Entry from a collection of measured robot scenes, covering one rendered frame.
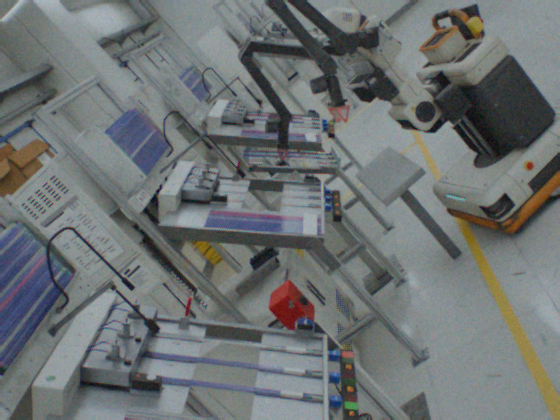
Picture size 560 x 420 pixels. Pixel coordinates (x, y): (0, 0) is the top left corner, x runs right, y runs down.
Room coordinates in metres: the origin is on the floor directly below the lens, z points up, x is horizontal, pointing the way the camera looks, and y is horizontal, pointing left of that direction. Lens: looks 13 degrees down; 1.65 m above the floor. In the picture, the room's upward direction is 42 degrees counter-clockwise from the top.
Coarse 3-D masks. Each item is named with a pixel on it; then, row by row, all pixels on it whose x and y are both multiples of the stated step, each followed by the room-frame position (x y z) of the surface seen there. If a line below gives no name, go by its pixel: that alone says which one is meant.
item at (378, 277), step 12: (300, 180) 3.63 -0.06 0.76; (324, 204) 3.63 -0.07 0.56; (324, 216) 3.63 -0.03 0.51; (336, 228) 3.63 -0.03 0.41; (348, 228) 3.67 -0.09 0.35; (348, 240) 3.63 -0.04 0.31; (372, 264) 3.63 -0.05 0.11; (396, 264) 3.62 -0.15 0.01; (372, 276) 3.72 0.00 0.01; (384, 276) 3.61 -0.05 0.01; (372, 288) 3.60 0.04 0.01
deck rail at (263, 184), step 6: (252, 180) 3.46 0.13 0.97; (258, 180) 3.46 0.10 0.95; (264, 180) 3.45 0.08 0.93; (270, 180) 3.45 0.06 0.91; (276, 180) 3.44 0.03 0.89; (282, 180) 3.44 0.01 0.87; (288, 180) 3.44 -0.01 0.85; (252, 186) 3.47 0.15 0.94; (258, 186) 3.46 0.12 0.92; (264, 186) 3.46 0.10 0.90; (270, 186) 3.45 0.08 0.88; (276, 186) 3.44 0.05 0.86; (282, 186) 3.44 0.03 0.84
